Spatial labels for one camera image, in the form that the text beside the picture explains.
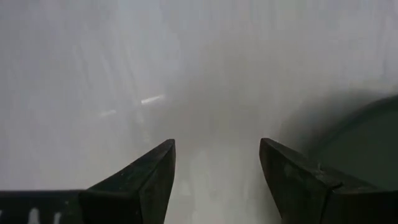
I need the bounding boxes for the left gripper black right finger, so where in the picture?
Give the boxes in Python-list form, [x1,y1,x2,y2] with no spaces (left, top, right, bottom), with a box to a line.
[258,137,398,224]

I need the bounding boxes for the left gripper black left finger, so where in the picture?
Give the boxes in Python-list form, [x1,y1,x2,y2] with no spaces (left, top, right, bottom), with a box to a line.
[0,138,177,224]

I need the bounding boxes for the dark green plate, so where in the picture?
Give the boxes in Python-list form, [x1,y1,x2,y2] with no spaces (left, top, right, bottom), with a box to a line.
[306,95,398,191]

